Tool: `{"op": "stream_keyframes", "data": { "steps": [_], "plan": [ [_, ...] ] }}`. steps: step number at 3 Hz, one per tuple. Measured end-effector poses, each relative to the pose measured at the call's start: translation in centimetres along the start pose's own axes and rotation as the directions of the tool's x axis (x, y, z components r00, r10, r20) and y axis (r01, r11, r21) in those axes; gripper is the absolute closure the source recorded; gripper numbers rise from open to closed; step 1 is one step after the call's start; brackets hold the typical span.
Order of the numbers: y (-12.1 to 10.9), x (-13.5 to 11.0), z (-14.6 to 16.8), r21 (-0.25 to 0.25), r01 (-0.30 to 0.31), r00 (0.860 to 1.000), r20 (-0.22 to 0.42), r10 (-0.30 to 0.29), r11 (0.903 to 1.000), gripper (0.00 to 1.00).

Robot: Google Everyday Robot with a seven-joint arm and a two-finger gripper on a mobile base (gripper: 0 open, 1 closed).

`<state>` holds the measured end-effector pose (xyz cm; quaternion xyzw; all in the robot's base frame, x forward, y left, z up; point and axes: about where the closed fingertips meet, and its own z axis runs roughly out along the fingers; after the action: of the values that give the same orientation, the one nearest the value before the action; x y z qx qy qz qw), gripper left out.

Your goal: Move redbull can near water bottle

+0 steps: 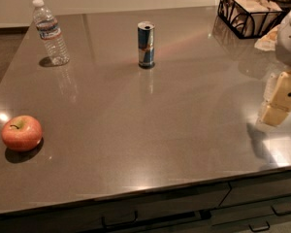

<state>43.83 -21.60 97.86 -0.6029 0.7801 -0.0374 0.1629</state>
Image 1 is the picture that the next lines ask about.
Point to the left drawer with handle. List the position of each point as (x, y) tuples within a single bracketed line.
[(123, 213)]

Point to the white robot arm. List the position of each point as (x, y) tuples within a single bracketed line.
[(282, 51)]

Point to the right upper drawer with handle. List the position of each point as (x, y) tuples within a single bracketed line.
[(258, 189)]

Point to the right lower drawer with handle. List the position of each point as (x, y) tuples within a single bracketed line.
[(255, 217)]

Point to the drawer with handle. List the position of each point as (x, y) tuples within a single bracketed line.
[(123, 213), (258, 189), (255, 217)]

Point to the clear plastic water bottle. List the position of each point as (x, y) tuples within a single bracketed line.
[(50, 33)]

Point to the black wire napkin basket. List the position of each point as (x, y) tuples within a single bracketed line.
[(250, 18)]

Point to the crumpled white napkin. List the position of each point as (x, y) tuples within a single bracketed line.
[(267, 42)]

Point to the blue silver redbull can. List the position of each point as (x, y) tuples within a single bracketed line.
[(146, 44)]

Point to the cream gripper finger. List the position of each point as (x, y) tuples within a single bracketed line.
[(266, 107), (281, 99)]

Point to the red apple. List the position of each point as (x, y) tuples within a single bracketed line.
[(22, 133)]

